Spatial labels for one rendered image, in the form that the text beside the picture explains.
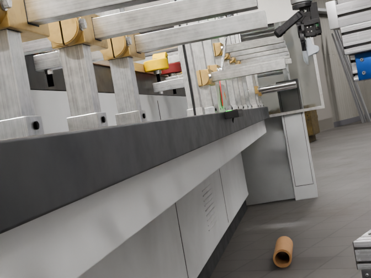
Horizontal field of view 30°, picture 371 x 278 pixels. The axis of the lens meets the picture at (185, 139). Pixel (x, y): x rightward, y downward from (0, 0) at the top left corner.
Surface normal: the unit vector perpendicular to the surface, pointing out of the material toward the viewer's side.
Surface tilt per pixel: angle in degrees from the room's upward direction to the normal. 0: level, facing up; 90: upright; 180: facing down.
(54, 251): 90
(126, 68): 90
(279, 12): 90
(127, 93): 90
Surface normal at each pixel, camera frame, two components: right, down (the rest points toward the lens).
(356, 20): -0.55, 0.11
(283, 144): -0.17, 0.05
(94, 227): 0.97, -0.16
